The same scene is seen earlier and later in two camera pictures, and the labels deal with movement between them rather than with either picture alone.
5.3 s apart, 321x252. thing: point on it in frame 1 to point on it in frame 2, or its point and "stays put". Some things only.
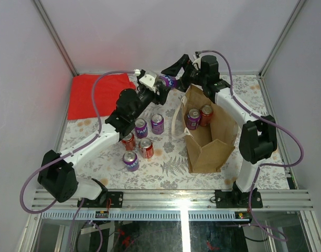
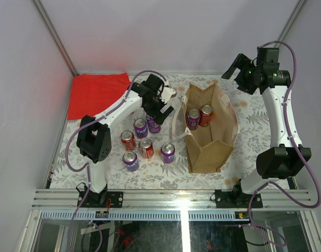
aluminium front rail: x=186 y=199 stays put
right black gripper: x=183 y=85 to x=243 y=62
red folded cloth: x=107 y=88 stays put
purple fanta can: x=193 y=119 stays put
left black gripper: x=160 y=97 to x=160 y=116
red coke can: x=129 y=142 stays put
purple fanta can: x=141 y=128 stays put
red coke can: x=206 y=113 stays put
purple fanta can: x=166 y=82 to x=168 y=151
